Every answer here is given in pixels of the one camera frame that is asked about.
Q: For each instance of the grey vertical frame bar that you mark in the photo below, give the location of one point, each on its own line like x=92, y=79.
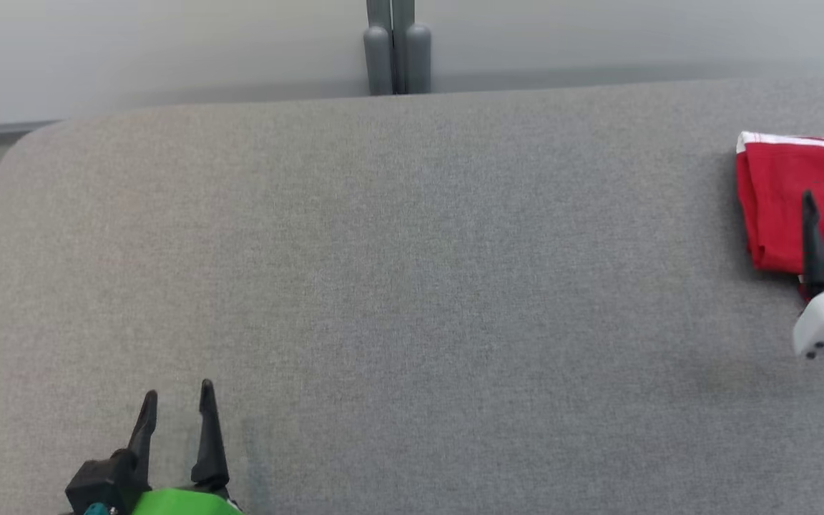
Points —
x=398, y=28

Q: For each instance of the grey cylinder post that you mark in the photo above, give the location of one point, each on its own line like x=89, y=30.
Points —
x=378, y=64
x=418, y=61

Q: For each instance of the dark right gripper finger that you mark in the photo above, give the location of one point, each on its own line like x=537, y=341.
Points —
x=816, y=257

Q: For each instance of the red shorts thin white stripes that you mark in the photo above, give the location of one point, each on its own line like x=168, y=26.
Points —
x=777, y=200

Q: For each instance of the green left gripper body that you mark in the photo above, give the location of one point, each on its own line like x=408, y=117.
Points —
x=183, y=503

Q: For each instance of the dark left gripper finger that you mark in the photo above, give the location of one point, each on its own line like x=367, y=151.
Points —
x=210, y=450
x=145, y=433

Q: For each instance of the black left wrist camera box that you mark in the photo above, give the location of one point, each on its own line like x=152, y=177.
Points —
x=108, y=483

